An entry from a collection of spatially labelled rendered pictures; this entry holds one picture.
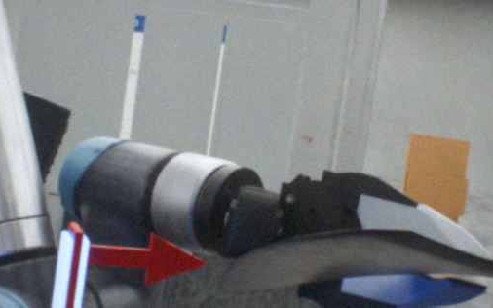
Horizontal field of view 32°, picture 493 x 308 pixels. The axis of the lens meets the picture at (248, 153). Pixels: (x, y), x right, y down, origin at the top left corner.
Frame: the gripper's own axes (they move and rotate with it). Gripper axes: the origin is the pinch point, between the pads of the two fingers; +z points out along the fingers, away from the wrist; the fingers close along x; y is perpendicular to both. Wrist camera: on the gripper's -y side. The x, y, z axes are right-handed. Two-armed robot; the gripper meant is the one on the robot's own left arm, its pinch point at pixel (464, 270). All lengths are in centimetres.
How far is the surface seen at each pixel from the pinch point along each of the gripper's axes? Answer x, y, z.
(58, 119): -5, 14, -52
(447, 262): -1.0, -16.7, 5.1
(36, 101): -6, 11, -54
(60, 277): 3.2, -24.4, -9.2
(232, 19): -119, 467, -380
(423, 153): -62, 732, -320
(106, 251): 1.9, -22.7, -8.5
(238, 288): 4.0, -7.5, -11.0
